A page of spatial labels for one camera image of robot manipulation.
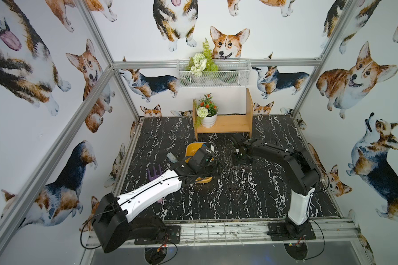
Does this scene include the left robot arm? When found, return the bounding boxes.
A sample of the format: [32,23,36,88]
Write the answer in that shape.
[87,143,218,254]

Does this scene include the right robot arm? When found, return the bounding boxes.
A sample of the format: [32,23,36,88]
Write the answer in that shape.
[230,133,322,237]

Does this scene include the yellow storage box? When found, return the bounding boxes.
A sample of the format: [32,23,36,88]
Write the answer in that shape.
[185,142,213,184]

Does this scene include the wooden shelf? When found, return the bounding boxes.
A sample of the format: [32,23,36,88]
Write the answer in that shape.
[194,88,253,140]

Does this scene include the potted flower plant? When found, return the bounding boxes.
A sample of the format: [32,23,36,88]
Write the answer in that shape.
[193,93,218,128]

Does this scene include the green fern white flowers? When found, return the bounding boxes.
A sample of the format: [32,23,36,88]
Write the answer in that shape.
[185,39,219,77]

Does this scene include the purple fork pink handle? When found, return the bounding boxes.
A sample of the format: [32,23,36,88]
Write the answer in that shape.
[147,165,163,182]

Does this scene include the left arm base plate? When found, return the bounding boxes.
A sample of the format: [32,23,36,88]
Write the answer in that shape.
[134,225,181,245]

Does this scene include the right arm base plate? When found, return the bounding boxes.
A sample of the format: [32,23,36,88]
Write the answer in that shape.
[267,221,316,241]

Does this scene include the white wire basket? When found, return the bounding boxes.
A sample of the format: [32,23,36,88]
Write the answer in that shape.
[176,59,252,88]

